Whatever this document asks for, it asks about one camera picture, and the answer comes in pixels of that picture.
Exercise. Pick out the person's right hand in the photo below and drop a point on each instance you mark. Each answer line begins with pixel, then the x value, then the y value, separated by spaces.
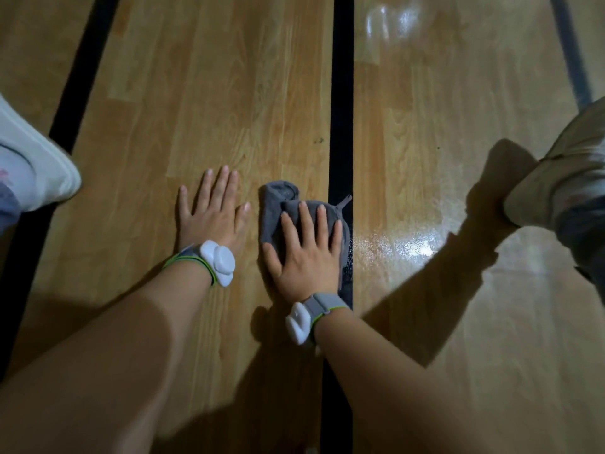
pixel 307 264

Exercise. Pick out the person's left hand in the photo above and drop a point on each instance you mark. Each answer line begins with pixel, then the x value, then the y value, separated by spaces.
pixel 212 222

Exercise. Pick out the person's right thumb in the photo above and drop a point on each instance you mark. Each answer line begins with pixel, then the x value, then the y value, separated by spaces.
pixel 271 259

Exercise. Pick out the person's right middle finger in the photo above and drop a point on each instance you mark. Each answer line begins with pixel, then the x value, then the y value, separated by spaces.
pixel 306 222

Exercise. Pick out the person's right little finger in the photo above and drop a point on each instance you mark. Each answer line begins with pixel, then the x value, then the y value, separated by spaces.
pixel 336 238

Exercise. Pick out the person's left little finger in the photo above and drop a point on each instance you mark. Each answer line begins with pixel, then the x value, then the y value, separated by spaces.
pixel 183 200

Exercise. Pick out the person's left middle finger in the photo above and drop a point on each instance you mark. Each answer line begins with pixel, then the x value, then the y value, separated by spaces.
pixel 220 184

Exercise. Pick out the person's left thumb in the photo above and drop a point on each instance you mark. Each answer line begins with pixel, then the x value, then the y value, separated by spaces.
pixel 243 218

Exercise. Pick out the grey cleaning cloth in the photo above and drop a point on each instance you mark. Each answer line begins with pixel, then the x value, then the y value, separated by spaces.
pixel 276 203

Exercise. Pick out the person's right forearm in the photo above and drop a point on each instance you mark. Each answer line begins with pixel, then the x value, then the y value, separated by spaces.
pixel 392 387

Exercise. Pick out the person's left forearm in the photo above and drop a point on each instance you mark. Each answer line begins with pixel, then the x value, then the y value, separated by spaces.
pixel 108 354

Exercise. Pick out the white tracker on grey wristband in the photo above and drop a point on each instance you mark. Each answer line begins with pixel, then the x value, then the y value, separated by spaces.
pixel 302 319
pixel 217 262

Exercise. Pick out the person's white left shoe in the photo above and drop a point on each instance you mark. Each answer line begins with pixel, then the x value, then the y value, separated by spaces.
pixel 38 160

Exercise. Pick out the person's white shoe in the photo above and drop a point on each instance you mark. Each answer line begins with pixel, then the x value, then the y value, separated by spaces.
pixel 557 184
pixel 38 160

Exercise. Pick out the person's left trouser leg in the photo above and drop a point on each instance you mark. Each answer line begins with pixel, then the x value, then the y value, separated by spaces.
pixel 7 203

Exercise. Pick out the person's trouser leg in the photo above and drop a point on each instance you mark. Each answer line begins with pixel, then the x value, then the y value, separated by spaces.
pixel 583 241
pixel 7 203

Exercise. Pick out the person's white right shoe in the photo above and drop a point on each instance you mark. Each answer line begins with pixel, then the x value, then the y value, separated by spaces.
pixel 557 184

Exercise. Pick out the person's right trouser leg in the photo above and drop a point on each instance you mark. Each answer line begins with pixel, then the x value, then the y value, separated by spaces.
pixel 583 241

